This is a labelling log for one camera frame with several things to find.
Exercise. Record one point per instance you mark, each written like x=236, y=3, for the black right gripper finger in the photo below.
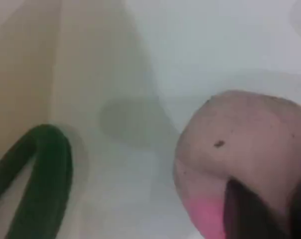
x=250, y=219

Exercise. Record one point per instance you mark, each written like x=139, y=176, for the pink peach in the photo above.
x=240, y=149

